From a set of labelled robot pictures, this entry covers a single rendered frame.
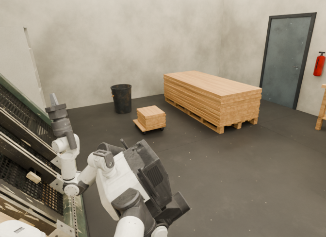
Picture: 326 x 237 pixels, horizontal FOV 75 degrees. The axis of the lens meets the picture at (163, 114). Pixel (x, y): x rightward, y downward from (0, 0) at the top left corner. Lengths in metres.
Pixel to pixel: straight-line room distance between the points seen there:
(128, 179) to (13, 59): 4.03
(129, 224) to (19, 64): 4.22
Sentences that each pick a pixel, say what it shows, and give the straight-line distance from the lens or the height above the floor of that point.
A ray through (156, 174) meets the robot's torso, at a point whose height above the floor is 1.34.
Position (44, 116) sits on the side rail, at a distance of 2.53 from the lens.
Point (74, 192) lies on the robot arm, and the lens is 1.31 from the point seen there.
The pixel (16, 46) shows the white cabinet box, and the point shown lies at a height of 1.72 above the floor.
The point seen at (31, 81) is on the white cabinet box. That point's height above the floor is 1.10.
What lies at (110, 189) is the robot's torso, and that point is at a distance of 0.94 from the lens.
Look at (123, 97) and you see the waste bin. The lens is 5.27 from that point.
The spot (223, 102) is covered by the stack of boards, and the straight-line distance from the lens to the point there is 4.11.
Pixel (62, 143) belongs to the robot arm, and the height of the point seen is 1.42.
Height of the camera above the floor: 1.93
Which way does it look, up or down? 22 degrees down
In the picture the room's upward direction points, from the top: 2 degrees counter-clockwise
